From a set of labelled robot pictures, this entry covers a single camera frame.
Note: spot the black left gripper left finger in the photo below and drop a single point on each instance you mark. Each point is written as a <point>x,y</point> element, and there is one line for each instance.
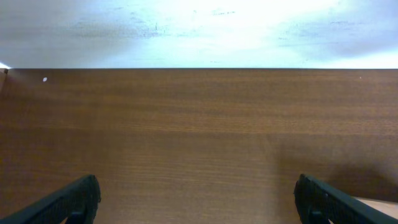
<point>76,202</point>

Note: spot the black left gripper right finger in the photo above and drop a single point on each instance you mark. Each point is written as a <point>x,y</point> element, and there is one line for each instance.
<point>317,203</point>

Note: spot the brown cardboard box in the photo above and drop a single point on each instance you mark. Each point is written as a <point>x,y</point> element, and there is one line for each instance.
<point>388,208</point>

